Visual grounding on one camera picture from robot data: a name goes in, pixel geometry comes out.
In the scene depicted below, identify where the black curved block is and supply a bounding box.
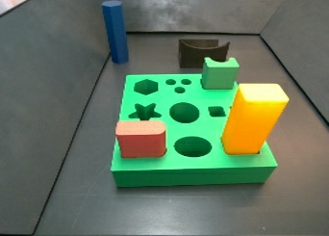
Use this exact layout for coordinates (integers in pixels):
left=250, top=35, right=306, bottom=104
left=178, top=39, right=230, bottom=68

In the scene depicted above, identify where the blue hexagonal prism peg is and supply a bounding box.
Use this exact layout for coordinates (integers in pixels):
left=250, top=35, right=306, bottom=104
left=101, top=0, right=128, bottom=64

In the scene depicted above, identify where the green notched block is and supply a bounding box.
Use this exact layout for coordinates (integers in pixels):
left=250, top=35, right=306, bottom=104
left=201, top=57, right=238, bottom=90

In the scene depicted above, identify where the red rounded block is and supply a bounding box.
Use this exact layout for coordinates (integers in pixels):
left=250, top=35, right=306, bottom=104
left=116, top=120, right=166, bottom=158

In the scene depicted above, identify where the green shape sorter board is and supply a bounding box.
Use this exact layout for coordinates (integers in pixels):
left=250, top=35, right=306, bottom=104
left=110, top=74, right=277, bottom=187

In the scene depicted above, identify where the yellow rounded rectangular block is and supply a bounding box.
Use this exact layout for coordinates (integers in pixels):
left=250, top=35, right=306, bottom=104
left=221, top=84, right=289, bottom=155

